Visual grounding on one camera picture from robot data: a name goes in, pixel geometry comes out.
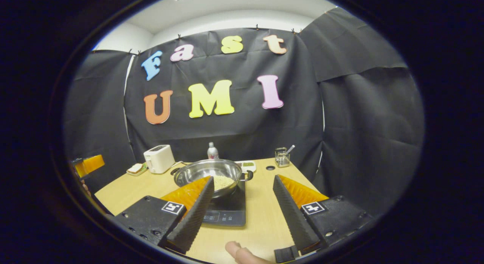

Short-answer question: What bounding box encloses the small plate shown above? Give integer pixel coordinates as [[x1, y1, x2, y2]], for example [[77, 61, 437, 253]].
[[126, 163, 147, 177]]

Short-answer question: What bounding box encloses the black induction cooktop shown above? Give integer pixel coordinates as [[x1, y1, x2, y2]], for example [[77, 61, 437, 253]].
[[200, 179, 247, 227]]

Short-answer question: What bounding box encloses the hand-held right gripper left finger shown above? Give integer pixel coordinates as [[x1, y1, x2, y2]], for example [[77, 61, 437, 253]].
[[112, 176, 215, 255]]

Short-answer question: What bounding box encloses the row of black cloth clips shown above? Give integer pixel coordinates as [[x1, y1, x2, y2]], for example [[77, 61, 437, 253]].
[[93, 11, 337, 54]]

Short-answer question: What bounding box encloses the white toaster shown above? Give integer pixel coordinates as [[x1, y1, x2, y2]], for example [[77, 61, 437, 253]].
[[143, 144, 176, 174]]

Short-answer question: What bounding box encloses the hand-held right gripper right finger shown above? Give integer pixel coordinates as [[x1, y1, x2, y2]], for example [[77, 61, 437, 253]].
[[272, 174, 375, 257]]

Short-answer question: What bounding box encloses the pile of yellow soybeans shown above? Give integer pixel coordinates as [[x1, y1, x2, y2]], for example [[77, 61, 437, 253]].
[[212, 175, 235, 191]]

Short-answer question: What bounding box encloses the stainless steel pot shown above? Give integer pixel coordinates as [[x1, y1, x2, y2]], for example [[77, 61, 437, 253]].
[[171, 159, 254, 199]]

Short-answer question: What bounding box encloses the black backdrop cloth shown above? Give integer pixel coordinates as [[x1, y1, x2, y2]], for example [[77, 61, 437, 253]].
[[62, 7, 426, 215]]

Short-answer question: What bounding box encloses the wire utensil holder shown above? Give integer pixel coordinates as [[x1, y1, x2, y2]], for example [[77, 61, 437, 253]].
[[275, 147, 291, 168]]

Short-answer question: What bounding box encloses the white divided tray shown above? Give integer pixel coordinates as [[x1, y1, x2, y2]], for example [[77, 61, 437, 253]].
[[235, 160, 257, 172]]

